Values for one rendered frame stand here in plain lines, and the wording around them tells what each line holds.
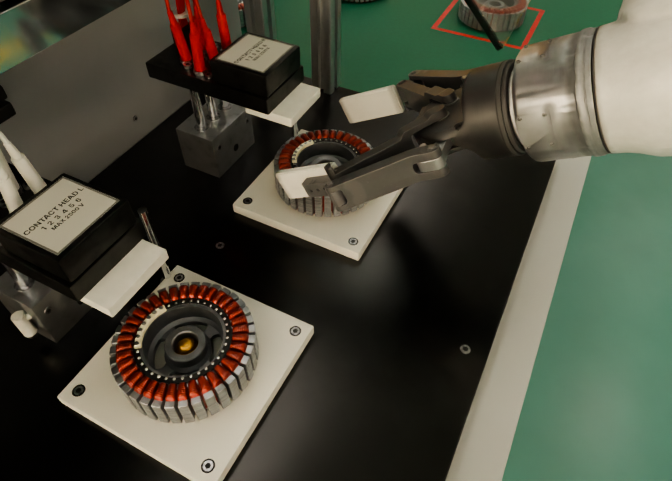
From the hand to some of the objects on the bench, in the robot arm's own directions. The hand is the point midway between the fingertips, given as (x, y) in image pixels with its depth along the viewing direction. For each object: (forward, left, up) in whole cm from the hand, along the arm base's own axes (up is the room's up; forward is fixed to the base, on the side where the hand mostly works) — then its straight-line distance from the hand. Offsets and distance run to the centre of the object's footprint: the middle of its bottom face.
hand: (325, 143), depth 53 cm
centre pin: (0, +24, -6) cm, 24 cm away
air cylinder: (+14, 0, -7) cm, 16 cm away
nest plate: (0, 0, -7) cm, 7 cm away
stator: (0, 0, -6) cm, 6 cm away
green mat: (+22, -53, -10) cm, 58 cm away
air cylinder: (+15, +24, -7) cm, 29 cm away
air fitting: (+14, +28, -5) cm, 32 cm away
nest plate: (0, +24, -7) cm, 25 cm away
